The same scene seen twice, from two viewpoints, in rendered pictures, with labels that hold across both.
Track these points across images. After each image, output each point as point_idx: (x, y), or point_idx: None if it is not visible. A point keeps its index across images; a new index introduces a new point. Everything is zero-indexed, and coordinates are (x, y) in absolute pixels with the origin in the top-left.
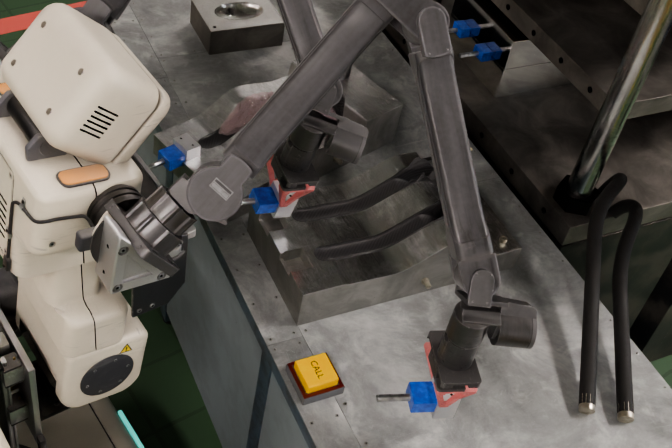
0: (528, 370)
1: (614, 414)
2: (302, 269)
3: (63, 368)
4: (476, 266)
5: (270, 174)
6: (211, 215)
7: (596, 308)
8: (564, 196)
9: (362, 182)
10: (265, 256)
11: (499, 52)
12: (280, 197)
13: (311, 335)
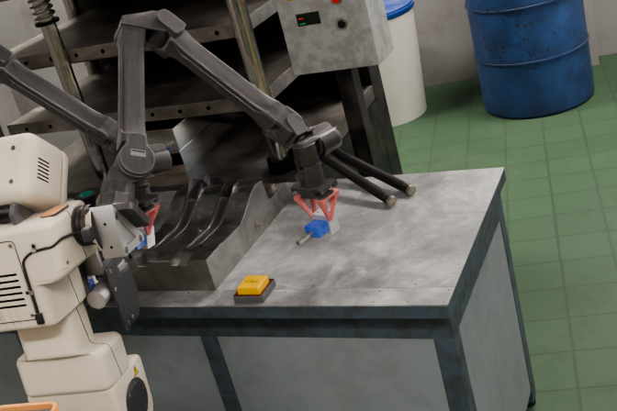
0: (348, 216)
1: (405, 195)
2: None
3: (111, 402)
4: (284, 116)
5: None
6: (144, 169)
7: (347, 167)
8: (276, 165)
9: (172, 216)
10: (160, 283)
11: (168, 144)
12: None
13: (229, 286)
